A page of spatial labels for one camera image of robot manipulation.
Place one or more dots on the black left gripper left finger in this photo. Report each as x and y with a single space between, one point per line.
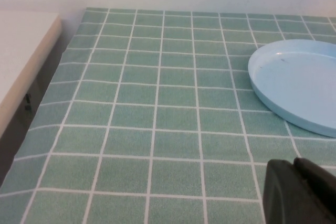
286 197

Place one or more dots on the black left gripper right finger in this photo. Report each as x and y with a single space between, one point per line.
319 182

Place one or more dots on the cream white side table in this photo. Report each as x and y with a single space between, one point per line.
18 58

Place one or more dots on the light blue plate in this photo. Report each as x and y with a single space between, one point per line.
299 82

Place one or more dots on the green checked tablecloth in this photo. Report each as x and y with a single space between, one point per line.
157 119

